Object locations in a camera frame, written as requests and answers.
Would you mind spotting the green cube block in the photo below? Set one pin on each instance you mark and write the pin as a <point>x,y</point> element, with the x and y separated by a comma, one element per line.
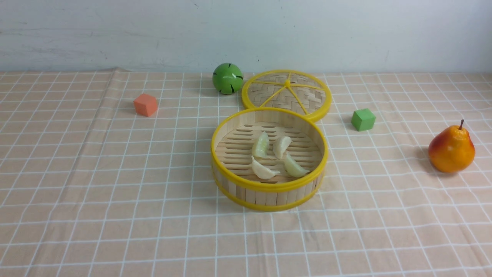
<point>363,119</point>

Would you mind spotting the white toy dumpling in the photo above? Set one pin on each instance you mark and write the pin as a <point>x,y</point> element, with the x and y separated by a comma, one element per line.
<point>261,171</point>

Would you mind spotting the pale green toy dumpling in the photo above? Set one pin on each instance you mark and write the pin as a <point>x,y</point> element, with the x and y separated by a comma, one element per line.
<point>293,168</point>

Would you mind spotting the orange cube block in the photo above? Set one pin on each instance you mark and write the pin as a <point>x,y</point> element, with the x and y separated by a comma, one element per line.
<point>145,105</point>

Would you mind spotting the orange yellow toy pear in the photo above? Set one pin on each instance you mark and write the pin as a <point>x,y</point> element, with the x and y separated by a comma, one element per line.
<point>452,150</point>

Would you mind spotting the yellow rimmed bamboo steamer lid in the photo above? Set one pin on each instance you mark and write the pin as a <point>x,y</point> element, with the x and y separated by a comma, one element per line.
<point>296,91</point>

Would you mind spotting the greenish translucent toy dumpling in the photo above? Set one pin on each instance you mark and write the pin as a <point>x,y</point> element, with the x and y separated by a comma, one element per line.
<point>261,146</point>

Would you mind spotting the green toy ball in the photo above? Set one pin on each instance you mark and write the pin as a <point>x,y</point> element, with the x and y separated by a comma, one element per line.
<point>227,78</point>

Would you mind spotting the cream toy dumpling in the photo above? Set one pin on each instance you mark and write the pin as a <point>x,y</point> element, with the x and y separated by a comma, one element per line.
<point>281,145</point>

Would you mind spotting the yellow rimmed bamboo steamer tray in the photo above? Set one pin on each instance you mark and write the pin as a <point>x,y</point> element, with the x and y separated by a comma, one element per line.
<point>231,151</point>

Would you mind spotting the beige checked tablecloth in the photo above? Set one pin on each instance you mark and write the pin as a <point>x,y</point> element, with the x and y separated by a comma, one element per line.
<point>90,188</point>

